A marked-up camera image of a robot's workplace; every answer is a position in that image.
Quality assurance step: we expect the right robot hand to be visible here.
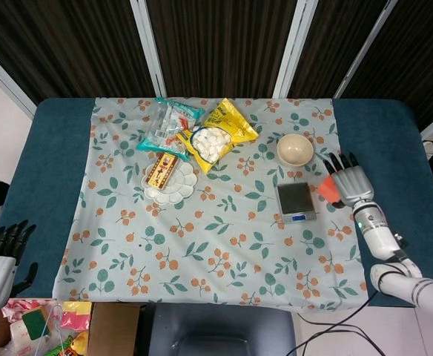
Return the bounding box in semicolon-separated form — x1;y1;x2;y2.
323;151;375;209

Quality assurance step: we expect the orange-red blurry plastic object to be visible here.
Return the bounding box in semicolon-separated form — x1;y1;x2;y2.
318;174;340;203

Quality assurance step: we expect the digital kitchen scale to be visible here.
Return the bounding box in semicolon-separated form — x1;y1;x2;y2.
277;182;319;224

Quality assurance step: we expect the pink white plastic bag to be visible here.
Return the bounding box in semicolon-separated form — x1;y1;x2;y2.
0;299;54;322

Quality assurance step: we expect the green sponge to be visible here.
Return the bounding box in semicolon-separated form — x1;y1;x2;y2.
22;310;44;340

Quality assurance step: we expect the beige bowl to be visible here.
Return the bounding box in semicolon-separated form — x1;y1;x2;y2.
276;133;315;167

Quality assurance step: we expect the pink yellow packet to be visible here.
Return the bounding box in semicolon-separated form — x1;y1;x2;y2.
60;300;92;331

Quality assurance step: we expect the blue table cover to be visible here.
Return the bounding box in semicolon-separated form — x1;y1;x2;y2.
1;96;433;309

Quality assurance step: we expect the yellow toy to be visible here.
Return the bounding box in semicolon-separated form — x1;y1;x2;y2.
70;332;90;356

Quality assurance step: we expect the brown cardboard box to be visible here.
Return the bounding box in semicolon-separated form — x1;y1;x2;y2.
90;302;142;356

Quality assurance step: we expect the yellow marshmallow bag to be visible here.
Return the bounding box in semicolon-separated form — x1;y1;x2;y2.
175;97;260;174

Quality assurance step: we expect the floral print tablecloth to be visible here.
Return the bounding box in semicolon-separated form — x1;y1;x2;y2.
53;96;368;312

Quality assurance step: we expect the white flower-shaped plate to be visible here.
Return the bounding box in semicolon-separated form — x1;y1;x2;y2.
141;159;198;205

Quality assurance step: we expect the red yellow small box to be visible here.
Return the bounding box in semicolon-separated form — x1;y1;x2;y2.
145;151;180;192

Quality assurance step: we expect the teal clear snack bag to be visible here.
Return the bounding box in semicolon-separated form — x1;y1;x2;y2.
136;96;205;161

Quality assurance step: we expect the dark slatted partition screen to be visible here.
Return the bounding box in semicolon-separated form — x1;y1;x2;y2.
0;0;433;131

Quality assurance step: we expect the white wire hanger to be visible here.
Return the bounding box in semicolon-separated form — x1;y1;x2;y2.
34;306;65;356

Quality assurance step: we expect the black cable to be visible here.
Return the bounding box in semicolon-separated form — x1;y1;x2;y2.
297;287;433;356

